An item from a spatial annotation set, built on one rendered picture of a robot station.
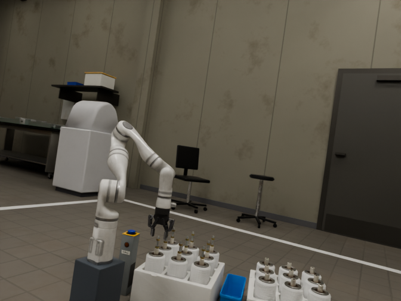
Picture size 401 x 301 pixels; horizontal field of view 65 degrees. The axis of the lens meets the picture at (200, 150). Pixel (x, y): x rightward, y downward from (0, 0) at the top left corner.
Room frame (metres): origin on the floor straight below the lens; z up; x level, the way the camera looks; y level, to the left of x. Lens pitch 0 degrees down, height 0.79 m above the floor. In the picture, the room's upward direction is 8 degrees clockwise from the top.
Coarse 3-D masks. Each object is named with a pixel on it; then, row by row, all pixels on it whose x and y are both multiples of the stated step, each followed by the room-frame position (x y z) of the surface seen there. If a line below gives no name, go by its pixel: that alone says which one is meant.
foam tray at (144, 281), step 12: (144, 264) 1.63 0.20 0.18; (144, 276) 1.53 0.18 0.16; (156, 276) 1.51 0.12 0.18; (168, 276) 1.52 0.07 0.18; (216, 276) 1.61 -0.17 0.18; (132, 288) 1.54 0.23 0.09; (144, 288) 1.53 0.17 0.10; (156, 288) 1.51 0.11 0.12; (168, 288) 1.50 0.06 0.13; (180, 288) 1.48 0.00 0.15; (192, 288) 1.47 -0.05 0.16; (204, 288) 1.46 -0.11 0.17; (216, 288) 1.61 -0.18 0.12; (132, 300) 1.54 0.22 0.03; (144, 300) 1.52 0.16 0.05; (156, 300) 1.51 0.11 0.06; (168, 300) 1.49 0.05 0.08; (180, 300) 1.48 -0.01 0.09; (192, 300) 1.47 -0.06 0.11; (204, 300) 1.45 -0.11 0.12; (216, 300) 1.68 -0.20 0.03
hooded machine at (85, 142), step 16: (80, 112) 4.28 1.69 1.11; (96, 112) 4.18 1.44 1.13; (112, 112) 4.43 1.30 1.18; (64, 128) 4.28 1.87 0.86; (80, 128) 4.21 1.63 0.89; (96, 128) 4.20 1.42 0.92; (112, 128) 4.47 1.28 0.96; (64, 144) 4.26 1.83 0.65; (80, 144) 4.13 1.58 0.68; (96, 144) 4.19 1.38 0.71; (64, 160) 4.24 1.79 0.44; (80, 160) 4.11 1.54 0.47; (96, 160) 4.22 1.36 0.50; (64, 176) 4.22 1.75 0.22; (80, 176) 4.09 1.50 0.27; (96, 176) 4.26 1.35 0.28; (112, 176) 4.54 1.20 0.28; (64, 192) 4.26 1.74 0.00; (80, 192) 4.08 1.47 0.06; (96, 192) 4.36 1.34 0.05
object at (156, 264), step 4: (148, 256) 1.57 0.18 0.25; (152, 256) 1.56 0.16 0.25; (164, 256) 1.59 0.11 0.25; (148, 260) 1.56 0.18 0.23; (152, 260) 1.55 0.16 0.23; (156, 260) 1.55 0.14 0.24; (160, 260) 1.56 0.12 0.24; (164, 260) 1.59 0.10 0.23; (148, 264) 1.56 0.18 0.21; (152, 264) 1.55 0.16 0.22; (156, 264) 1.55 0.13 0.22; (160, 264) 1.56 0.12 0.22; (144, 268) 1.58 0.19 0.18; (148, 268) 1.56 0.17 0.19; (152, 268) 1.55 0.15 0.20; (156, 268) 1.55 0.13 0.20; (160, 268) 1.56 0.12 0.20; (156, 272) 1.55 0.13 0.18; (160, 272) 1.57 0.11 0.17
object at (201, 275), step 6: (192, 264) 1.54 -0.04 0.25; (192, 270) 1.52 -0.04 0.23; (198, 270) 1.50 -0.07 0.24; (204, 270) 1.50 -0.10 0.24; (210, 270) 1.54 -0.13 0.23; (192, 276) 1.51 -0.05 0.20; (198, 276) 1.50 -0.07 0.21; (204, 276) 1.50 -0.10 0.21; (198, 282) 1.49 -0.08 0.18; (204, 282) 1.50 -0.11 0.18
